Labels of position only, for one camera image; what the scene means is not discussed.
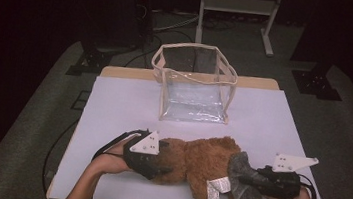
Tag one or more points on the person's left hand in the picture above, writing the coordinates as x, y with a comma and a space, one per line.
110, 162

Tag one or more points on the clear plastic bag beige trim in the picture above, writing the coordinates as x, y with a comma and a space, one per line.
194, 105

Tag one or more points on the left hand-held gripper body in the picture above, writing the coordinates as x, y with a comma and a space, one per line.
140, 162

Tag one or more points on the black stand base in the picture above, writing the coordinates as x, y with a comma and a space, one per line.
313, 83
93, 60

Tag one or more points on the wooden table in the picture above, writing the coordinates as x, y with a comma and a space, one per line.
124, 72

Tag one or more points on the black floor outlet plate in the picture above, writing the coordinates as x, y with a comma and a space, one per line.
81, 100

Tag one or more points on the white metal stand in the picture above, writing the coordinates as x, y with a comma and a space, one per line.
239, 5

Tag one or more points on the black equipment tower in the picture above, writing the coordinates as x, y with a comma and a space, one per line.
144, 15

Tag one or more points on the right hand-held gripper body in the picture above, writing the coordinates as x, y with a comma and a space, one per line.
282, 187

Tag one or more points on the brown teddy bear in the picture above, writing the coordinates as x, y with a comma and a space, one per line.
200, 162

